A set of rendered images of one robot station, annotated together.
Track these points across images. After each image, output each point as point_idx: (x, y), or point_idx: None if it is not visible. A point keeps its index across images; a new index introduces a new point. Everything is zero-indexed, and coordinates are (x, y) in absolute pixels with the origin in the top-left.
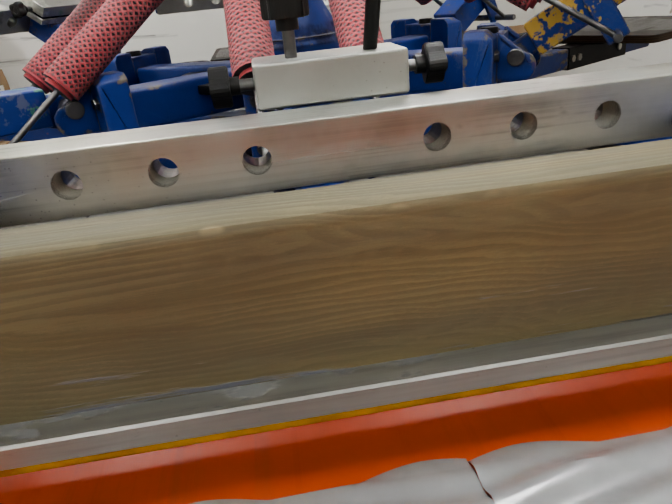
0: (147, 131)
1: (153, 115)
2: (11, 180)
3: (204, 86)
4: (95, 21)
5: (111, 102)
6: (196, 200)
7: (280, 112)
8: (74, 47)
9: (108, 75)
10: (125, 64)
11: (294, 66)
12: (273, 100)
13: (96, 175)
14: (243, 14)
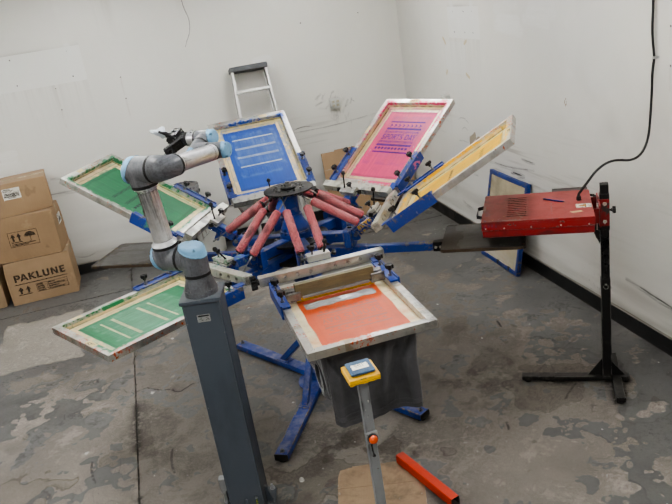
0: (294, 268)
1: (267, 256)
2: (278, 277)
3: (278, 247)
4: (259, 239)
5: (262, 256)
6: (302, 277)
7: (312, 263)
8: (256, 246)
9: (261, 250)
10: None
11: (313, 256)
12: (310, 261)
13: (289, 275)
14: (296, 239)
